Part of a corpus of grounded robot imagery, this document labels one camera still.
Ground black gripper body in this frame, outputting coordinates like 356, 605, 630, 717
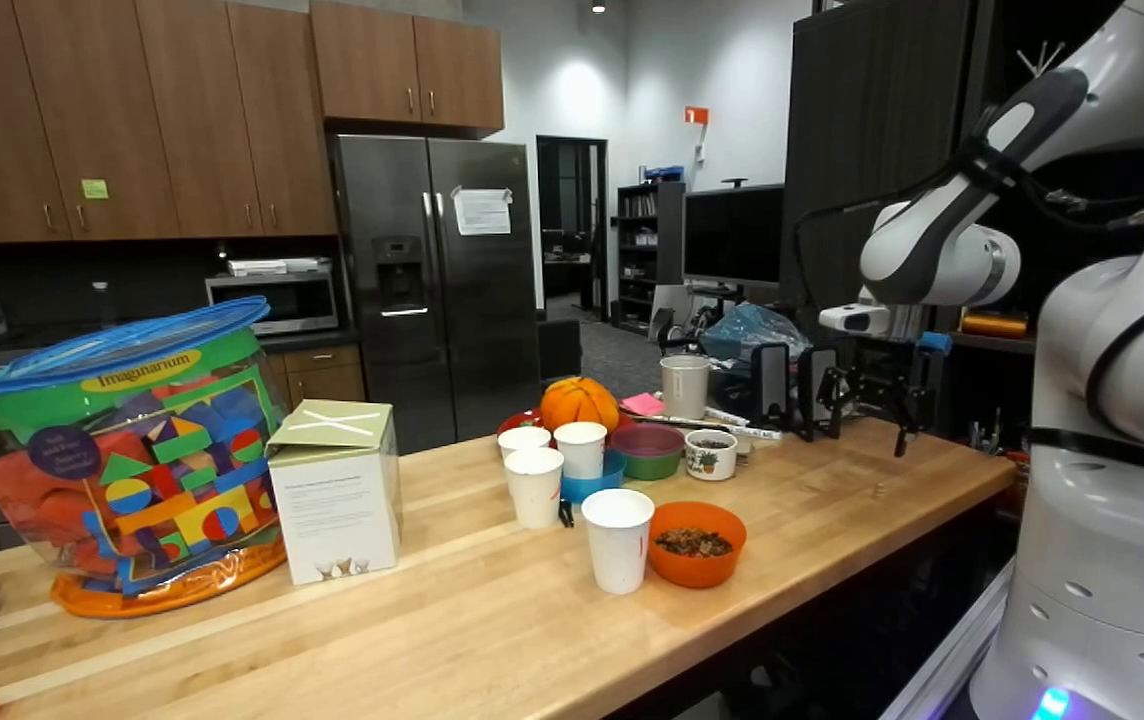
855, 340, 918, 416

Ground orange plastic bowl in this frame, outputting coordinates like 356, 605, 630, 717
649, 499, 747, 587

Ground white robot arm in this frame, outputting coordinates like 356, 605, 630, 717
859, 0, 1144, 720

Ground grey tall cup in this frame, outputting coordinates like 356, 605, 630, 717
659, 355, 707, 416

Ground green and maroon bowl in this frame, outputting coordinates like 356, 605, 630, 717
613, 426, 685, 482

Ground blue plastic bowl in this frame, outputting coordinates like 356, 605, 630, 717
558, 451, 624, 510

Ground front white paper cup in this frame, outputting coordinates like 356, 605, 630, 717
581, 489, 655, 595

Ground white paper cup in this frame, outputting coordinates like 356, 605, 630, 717
581, 489, 655, 595
497, 426, 551, 456
504, 449, 563, 527

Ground white cup in blue bowl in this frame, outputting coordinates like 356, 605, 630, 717
554, 421, 609, 482

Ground left white paper cup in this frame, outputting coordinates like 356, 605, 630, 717
504, 449, 563, 527

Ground rear white paper cup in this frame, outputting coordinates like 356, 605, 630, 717
497, 426, 551, 456

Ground right black speaker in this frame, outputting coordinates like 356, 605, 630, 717
798, 350, 838, 437

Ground black speaker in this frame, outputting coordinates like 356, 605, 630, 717
798, 350, 838, 437
751, 344, 792, 429

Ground left black speaker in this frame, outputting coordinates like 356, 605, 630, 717
751, 344, 792, 429

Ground blue plastic snack bag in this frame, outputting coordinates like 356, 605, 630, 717
701, 302, 813, 362

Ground dark shelving unit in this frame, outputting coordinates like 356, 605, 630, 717
774, 0, 1134, 446

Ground orange pumpkin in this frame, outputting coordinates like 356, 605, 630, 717
535, 376, 619, 429

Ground red plate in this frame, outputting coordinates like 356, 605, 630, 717
497, 410, 545, 434

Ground paper sheet on refrigerator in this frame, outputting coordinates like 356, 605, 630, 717
453, 188, 513, 235

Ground black stainless refrigerator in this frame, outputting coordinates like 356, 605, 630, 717
333, 132, 541, 451

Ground white coffee filter box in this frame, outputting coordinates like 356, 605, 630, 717
266, 400, 401, 584

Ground silver microwave oven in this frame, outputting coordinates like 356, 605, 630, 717
202, 256, 338, 337

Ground upper wooden cabinets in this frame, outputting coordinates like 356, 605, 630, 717
0, 0, 504, 243

